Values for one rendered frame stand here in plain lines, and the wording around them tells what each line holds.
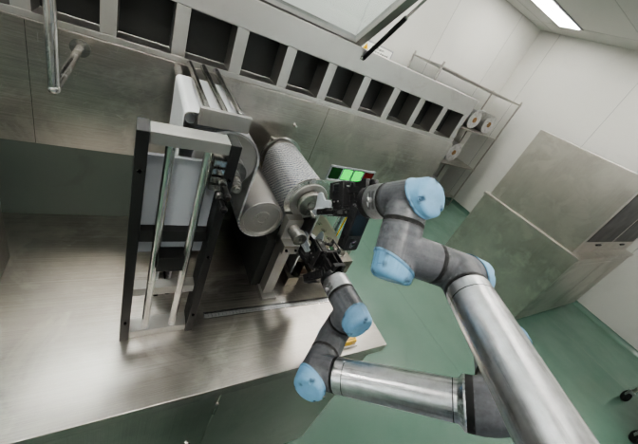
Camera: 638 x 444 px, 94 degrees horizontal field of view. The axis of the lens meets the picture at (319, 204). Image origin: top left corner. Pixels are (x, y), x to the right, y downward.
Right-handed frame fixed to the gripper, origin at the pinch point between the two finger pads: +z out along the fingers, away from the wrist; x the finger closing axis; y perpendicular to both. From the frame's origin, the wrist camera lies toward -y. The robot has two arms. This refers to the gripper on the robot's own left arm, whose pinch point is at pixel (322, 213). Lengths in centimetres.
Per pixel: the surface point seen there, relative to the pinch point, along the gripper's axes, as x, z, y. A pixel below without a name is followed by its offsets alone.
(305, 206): 3.0, 3.9, 2.1
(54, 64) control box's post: 56, -5, 21
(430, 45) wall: -264, 162, 231
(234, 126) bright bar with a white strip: 27.2, -8.6, 16.2
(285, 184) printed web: 7.3, 8.2, 8.3
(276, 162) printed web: 6.9, 15.4, 15.9
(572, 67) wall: -448, 76, 222
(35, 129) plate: 66, 35, 20
